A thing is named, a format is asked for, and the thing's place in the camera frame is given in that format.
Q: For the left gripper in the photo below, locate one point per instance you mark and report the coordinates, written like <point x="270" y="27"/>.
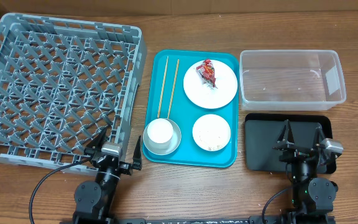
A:
<point x="127" y="167"/>

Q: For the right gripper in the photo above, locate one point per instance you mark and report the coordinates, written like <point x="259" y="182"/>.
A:
<point x="294" y="152"/>

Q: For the white cup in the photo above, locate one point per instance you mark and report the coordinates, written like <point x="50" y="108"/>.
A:
<point x="159" y="133"/>

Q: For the grey bowl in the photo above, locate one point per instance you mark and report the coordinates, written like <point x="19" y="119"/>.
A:
<point x="176" y="139"/>

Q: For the wooden chopstick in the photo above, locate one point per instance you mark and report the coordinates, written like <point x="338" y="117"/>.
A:
<point x="162" y="88"/>
<point x="173" y="89"/>

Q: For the red snack wrapper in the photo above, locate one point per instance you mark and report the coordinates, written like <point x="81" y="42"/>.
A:
<point x="207" y="72"/>

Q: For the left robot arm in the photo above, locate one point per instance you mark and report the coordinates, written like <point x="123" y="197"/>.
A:
<point x="94" y="198"/>

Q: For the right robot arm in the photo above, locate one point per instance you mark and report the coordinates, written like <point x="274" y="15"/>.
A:
<point x="312" y="196"/>

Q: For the black rectangular tray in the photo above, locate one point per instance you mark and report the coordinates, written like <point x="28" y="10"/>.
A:
<point x="262" y="131"/>

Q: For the clear plastic bin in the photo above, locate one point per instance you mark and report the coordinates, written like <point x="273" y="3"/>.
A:
<point x="291" y="80"/>

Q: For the grey plastic dish rack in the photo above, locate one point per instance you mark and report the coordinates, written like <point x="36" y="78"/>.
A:
<point x="61" y="82"/>

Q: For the large white plate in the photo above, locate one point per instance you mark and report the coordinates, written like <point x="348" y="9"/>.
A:
<point x="204" y="95"/>

